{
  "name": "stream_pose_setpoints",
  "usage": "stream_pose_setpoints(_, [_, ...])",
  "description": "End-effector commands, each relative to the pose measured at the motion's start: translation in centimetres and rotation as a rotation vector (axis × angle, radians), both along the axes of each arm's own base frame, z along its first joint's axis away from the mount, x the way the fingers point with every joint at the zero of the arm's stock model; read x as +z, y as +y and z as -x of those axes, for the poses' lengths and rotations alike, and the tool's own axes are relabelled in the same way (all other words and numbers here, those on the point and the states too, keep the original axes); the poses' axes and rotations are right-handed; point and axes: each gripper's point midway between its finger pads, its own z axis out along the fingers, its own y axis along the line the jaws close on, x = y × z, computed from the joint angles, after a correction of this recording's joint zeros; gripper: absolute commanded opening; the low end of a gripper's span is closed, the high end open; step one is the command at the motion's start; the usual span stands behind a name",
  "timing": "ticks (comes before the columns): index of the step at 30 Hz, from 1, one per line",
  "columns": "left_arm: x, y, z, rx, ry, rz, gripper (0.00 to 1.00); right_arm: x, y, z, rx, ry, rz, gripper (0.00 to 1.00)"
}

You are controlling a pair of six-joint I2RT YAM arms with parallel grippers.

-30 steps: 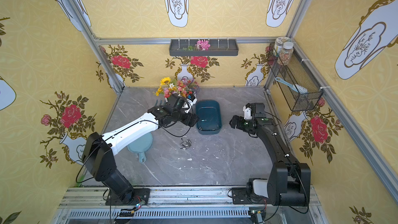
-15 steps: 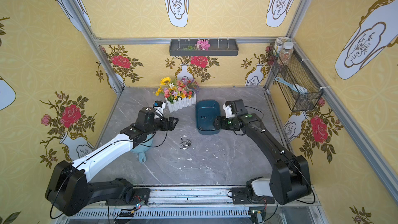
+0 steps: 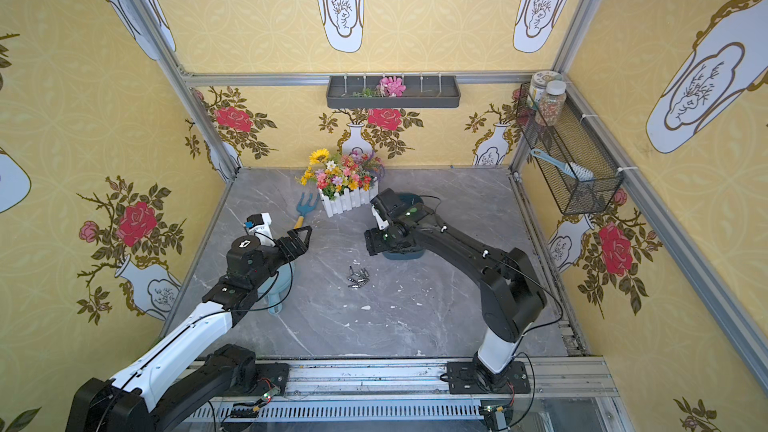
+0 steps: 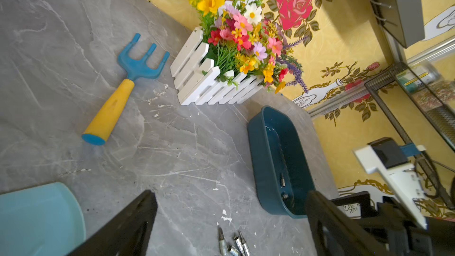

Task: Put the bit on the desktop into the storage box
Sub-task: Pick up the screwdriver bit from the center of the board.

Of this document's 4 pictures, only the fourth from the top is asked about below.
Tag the flower pot white fence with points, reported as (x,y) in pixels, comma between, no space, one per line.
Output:
(241,47)

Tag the dark wall shelf tray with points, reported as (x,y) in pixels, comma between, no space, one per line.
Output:
(402,19)

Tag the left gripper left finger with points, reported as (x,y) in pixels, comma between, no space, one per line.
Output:
(127,234)

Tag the blue yellow garden fork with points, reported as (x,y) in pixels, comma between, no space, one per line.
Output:
(99,130)

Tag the light blue dustpan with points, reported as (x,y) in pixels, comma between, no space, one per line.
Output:
(45,220)

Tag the teal plastic storage box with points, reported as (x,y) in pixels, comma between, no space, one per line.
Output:
(275,150)

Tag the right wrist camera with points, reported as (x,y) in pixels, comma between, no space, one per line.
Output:
(392,162)

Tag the black wire mesh basket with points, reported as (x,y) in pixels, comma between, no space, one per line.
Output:
(427,118)

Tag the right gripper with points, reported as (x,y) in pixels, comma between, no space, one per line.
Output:
(392,225)

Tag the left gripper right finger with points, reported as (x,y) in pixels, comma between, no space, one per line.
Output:
(335,234)

